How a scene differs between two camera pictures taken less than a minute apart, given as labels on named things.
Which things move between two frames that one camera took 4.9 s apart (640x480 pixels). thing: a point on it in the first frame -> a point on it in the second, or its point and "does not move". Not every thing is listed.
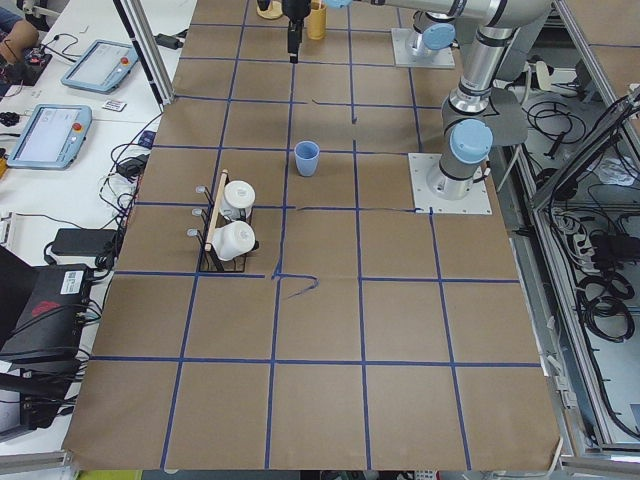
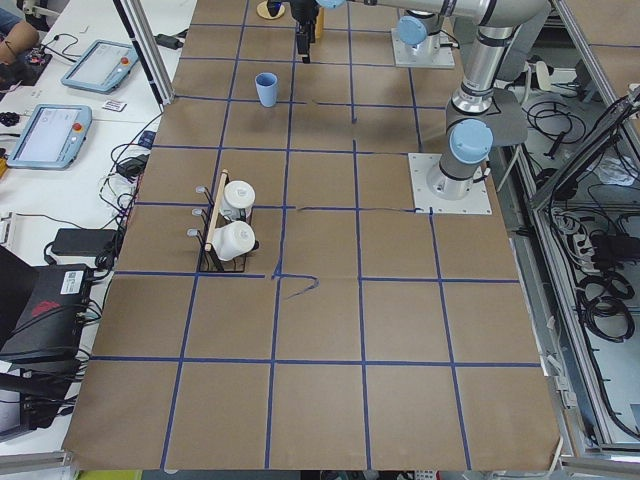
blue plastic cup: (307, 157) -> (266, 85)
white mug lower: (233, 239) does not move
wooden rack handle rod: (223, 183) does not move
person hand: (22, 36) does not move
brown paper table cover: (277, 301) does not move
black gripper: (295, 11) -> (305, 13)
